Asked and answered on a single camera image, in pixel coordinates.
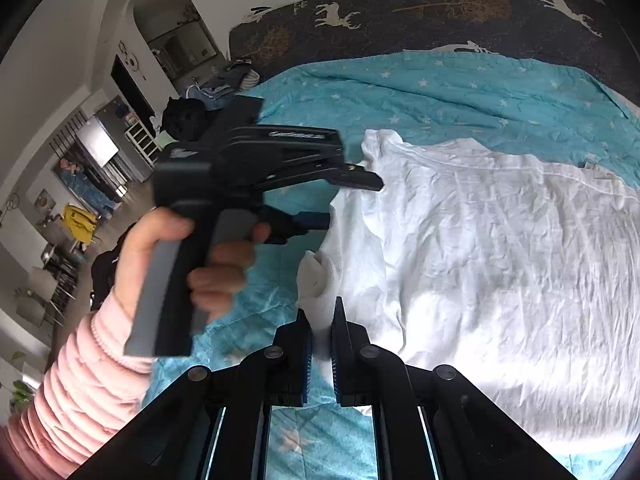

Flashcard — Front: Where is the person's left hand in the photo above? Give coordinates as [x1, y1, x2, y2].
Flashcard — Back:
[116, 207, 274, 322]

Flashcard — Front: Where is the person's left forearm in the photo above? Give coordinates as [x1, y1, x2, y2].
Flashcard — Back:
[0, 300, 157, 480]

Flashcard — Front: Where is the yellow bag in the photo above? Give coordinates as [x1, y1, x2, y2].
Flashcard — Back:
[61, 202, 99, 247]

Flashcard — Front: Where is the black bag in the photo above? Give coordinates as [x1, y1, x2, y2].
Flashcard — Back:
[161, 97, 217, 142]

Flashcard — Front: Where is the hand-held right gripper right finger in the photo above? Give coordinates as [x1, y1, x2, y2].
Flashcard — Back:
[330, 296, 577, 480]

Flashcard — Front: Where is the potted plant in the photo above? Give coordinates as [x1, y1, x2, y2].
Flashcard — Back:
[0, 350, 37, 413]

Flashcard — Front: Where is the white shirt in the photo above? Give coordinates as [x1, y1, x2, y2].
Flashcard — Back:
[295, 129, 640, 457]

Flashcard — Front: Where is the white flat panel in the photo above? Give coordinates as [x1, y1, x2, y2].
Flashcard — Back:
[79, 116, 121, 167]

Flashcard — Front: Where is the pile of denim clothes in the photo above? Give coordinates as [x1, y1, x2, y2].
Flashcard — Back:
[199, 59, 262, 111]

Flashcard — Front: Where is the dark deer print blanket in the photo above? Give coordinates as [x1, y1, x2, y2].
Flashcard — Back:
[227, 0, 640, 111]

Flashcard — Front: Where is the teal star print blanket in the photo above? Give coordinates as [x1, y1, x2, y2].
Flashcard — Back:
[142, 50, 640, 480]

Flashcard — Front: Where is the black backpack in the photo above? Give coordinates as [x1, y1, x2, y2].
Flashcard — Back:
[89, 232, 127, 312]

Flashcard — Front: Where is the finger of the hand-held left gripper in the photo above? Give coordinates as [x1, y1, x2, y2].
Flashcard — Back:
[319, 159, 385, 192]
[260, 205, 332, 247]

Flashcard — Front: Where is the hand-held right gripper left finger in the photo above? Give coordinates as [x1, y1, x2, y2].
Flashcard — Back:
[69, 308, 314, 480]

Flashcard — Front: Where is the white rack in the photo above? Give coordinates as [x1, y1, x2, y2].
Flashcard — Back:
[124, 119, 162, 162]

